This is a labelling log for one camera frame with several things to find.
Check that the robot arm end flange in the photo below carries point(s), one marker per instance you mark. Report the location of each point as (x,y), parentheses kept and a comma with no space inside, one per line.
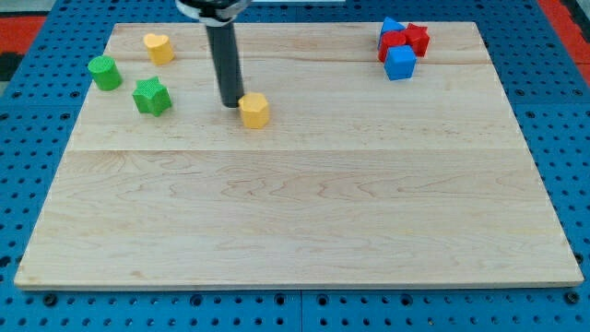
(213,13)

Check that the yellow heart block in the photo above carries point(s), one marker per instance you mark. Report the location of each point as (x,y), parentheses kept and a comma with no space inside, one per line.
(159,49)

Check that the blue triangle block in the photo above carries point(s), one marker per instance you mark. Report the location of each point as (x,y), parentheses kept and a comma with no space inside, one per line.
(389,24)

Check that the red cylinder block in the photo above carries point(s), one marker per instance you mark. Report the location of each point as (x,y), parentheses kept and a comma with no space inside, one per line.
(391,38)

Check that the red star block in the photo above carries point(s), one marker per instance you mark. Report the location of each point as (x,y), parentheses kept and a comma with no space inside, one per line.
(417,38)

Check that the light wooden board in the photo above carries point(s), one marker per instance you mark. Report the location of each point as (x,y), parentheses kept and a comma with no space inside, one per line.
(357,182)

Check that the blue cube block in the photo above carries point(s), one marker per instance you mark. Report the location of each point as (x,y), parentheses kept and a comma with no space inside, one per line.
(400,62)

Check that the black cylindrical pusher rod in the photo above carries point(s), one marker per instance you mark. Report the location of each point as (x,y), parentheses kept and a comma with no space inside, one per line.
(225,55)

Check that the green cylinder block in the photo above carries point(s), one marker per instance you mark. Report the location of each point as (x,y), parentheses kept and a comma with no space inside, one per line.
(105,73)

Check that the yellow hexagon block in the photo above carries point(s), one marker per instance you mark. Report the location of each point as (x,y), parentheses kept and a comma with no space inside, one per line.
(254,110)

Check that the green star block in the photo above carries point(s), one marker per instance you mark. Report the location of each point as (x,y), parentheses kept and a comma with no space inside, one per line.
(151,96)

